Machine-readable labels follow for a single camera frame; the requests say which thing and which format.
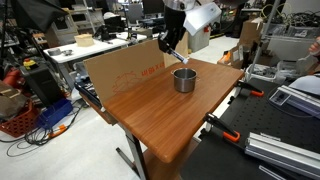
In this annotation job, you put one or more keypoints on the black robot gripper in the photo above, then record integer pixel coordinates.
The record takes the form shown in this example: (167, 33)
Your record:
(174, 30)

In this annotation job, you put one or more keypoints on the black and white Expo marker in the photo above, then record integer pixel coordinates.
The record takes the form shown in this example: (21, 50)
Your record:
(178, 56)

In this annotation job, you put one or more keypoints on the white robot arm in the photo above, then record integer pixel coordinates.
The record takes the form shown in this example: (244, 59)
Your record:
(197, 16)

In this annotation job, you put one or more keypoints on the small stainless steel pot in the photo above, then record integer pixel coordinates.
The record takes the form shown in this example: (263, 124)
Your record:
(184, 79)

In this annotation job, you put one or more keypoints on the person's hand at right edge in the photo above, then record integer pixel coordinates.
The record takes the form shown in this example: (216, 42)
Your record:
(314, 49)

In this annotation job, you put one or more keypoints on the brown cardboard backboard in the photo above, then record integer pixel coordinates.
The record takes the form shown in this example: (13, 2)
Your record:
(116, 71)

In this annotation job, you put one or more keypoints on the wooden desk with metal legs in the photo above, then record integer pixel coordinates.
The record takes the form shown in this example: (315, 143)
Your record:
(153, 114)

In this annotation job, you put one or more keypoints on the far black orange bar clamp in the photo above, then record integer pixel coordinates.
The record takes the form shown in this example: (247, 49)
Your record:
(244, 85)

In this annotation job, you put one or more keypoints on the black orange bar clamp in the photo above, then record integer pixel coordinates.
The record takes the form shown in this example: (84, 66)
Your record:
(213, 121)
(244, 85)

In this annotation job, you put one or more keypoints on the brown cardboard box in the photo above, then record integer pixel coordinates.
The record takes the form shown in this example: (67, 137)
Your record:
(251, 31)

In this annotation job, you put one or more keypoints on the white work table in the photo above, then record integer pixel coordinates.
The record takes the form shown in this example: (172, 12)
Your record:
(82, 52)

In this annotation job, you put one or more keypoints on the near black orange bar clamp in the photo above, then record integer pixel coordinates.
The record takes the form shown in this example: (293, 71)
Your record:
(213, 121)

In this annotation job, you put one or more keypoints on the black perforated optical breadboard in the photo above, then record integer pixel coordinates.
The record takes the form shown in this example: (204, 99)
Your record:
(279, 140)

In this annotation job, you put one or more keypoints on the black photography umbrella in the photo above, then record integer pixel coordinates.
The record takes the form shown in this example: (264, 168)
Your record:
(36, 14)

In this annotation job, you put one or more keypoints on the blue plastic bin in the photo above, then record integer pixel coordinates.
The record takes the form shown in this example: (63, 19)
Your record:
(53, 114)

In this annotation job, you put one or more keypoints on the red plastic crate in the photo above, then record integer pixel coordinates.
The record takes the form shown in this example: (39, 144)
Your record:
(23, 123)

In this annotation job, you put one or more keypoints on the grey control box with rail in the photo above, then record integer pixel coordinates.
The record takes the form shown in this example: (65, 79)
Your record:
(304, 102)

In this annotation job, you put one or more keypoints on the silver aluminium extrusion rail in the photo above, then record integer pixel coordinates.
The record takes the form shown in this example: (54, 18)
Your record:
(287, 156)

